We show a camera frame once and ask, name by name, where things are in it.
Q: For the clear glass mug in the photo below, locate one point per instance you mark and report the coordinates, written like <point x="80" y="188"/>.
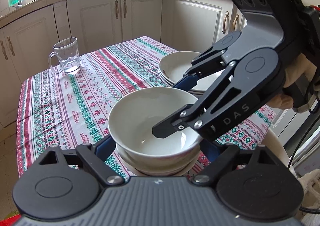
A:
<point x="67" y="55"/>

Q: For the patterned tablecloth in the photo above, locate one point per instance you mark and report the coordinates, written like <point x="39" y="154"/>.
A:
<point x="75" y="105"/>

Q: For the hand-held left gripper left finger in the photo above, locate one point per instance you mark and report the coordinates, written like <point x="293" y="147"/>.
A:
<point x="105" y="147"/>

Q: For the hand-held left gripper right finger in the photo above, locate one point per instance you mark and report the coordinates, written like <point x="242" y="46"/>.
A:
<point x="212" y="150"/>

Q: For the white cloth bag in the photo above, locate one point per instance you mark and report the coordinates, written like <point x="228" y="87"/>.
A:
<point x="310" y="186"/>

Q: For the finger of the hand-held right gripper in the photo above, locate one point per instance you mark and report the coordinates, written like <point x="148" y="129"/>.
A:
<point x="165" y="129"/>
<point x="186" y="83"/>

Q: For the person's right hand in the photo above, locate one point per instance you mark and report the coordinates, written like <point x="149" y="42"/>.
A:
<point x="300" y="70"/>

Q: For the white kitchen cabinets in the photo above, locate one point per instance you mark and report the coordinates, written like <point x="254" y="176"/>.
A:
<point x="95" y="20"/>

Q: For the white appliance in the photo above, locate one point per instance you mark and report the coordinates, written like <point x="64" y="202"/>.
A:
<point x="308" y="163"/>

